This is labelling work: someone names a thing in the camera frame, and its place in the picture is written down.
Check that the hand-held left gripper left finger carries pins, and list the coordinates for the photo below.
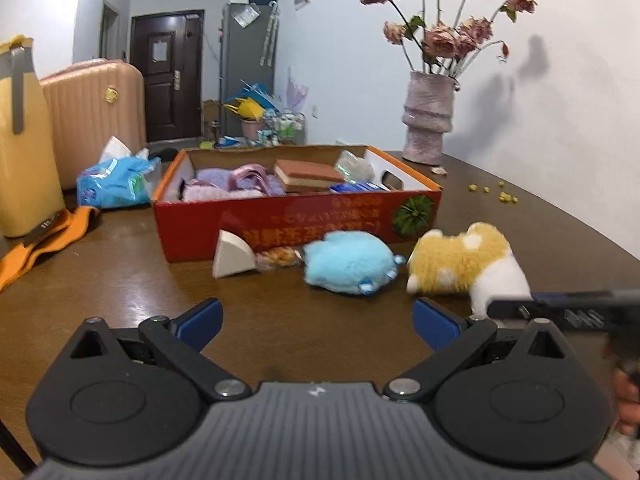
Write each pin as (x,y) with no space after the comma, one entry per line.
(200,322)

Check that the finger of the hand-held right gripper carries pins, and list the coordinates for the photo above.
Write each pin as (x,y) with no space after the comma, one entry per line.
(575,310)

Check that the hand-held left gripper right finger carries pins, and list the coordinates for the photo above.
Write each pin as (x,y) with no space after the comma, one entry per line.
(435,325)

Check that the yellow and white plush toy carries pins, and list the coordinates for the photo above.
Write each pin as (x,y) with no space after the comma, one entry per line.
(460,260)

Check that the blue plush toy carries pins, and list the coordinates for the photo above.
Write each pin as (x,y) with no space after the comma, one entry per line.
(345,262)

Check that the red cardboard box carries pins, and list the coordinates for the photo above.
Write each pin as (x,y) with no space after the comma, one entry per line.
(300,220)

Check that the blue packet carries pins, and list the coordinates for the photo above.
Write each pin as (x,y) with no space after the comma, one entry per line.
(357,187)

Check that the brown sponge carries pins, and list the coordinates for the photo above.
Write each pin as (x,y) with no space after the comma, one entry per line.
(310,175)

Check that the person's right hand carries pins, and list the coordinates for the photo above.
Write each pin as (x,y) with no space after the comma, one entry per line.
(629,402)

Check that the white wedge sponge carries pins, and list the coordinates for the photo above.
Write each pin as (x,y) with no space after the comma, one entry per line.
(230,257)

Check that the clear snack packet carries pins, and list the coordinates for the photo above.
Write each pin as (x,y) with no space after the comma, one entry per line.
(277,257)

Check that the scattered yellow petals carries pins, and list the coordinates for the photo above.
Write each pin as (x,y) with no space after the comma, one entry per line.
(507,197)

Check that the purple towel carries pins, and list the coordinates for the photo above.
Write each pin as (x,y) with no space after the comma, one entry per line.
(212,176)

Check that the fallen pink petal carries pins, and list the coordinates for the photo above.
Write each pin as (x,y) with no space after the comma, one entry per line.
(439,170)

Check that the blue tissue pack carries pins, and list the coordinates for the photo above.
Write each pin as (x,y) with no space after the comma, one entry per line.
(115,185)

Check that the black bag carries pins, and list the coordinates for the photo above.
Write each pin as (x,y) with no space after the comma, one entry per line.
(165,153)

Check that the clear plastic wrapped item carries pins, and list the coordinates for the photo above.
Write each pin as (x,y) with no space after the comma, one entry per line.
(355,167)

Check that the pink bucket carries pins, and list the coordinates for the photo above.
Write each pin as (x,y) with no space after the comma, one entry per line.
(251,129)

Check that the pink ribbed vase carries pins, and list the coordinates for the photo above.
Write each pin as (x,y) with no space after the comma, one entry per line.
(425,120)

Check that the metal cart with bottles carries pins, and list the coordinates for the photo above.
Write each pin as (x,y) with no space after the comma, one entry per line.
(285,127)

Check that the blue and yellow bags pile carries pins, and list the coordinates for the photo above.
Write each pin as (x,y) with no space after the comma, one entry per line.
(250,102)

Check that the pink suitcase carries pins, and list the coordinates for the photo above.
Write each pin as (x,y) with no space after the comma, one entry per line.
(95,115)

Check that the yellow thermos bottle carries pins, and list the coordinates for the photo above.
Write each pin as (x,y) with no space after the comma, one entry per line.
(25,160)

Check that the dark brown entrance door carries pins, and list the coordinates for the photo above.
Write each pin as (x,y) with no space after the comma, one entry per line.
(165,85)

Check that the purple bouquet wrap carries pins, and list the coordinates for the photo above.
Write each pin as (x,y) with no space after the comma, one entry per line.
(296,92)

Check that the grey refrigerator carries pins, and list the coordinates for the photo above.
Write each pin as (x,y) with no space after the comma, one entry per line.
(245,60)

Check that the dried pink roses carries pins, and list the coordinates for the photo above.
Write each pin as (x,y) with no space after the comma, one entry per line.
(445,40)

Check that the hanging white umbrella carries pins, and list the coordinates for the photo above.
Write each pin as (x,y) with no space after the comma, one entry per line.
(270,35)

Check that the grey interior door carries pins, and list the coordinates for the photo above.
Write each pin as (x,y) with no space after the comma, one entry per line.
(110,30)

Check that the paper sheet on refrigerator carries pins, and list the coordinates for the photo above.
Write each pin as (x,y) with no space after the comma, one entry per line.
(246,16)

